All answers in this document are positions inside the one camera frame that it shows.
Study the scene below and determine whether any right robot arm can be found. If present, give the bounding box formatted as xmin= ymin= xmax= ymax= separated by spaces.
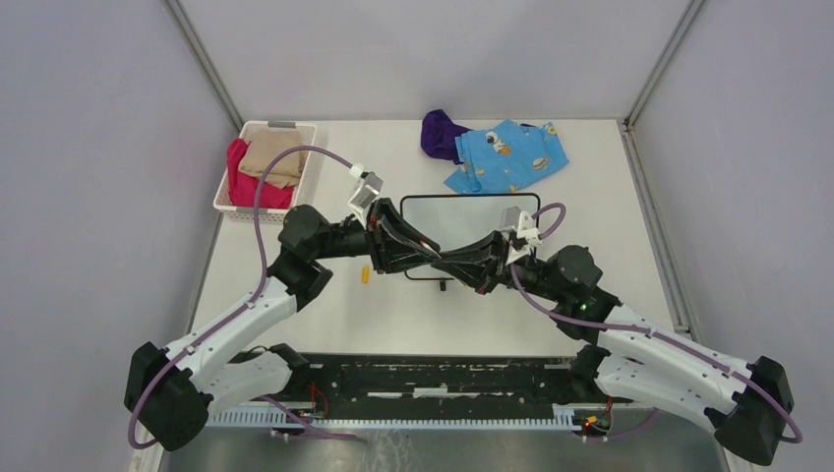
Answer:
xmin=430 ymin=231 xmax=802 ymax=466

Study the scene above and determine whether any beige folded cloth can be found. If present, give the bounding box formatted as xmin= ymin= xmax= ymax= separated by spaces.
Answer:
xmin=237 ymin=127 xmax=311 ymax=190

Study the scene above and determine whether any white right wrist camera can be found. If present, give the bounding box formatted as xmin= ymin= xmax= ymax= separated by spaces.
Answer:
xmin=499 ymin=206 xmax=541 ymax=265

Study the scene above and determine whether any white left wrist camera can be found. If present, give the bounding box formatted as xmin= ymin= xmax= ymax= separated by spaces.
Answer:
xmin=347 ymin=164 xmax=383 ymax=227

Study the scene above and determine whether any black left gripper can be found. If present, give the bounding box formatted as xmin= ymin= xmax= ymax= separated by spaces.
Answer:
xmin=312 ymin=197 xmax=441 ymax=274

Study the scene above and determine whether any purple cloth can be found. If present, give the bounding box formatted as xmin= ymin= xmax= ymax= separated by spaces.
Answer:
xmin=420 ymin=109 xmax=470 ymax=165

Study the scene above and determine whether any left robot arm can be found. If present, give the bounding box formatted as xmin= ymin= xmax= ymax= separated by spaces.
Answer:
xmin=125 ymin=198 xmax=441 ymax=451

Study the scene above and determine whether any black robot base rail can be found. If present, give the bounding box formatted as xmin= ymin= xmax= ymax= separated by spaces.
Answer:
xmin=221 ymin=343 xmax=636 ymax=437

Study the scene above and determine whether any white marker pen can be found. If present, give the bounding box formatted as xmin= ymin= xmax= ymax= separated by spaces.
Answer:
xmin=419 ymin=238 xmax=441 ymax=258

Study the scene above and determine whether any blue patterned cloth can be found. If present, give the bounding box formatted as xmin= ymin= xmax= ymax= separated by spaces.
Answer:
xmin=445 ymin=120 xmax=568 ymax=195

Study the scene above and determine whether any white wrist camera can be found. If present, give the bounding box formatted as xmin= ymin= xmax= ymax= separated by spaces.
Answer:
xmin=347 ymin=164 xmax=383 ymax=227
xmin=499 ymin=206 xmax=541 ymax=265

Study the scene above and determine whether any white whiteboard black frame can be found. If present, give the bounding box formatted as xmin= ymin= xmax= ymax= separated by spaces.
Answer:
xmin=399 ymin=192 xmax=541 ymax=251

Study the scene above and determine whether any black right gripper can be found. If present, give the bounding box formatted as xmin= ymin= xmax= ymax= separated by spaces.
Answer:
xmin=439 ymin=229 xmax=565 ymax=303

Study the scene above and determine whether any pink cloth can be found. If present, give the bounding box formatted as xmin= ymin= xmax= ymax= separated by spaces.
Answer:
xmin=226 ymin=139 xmax=294 ymax=209

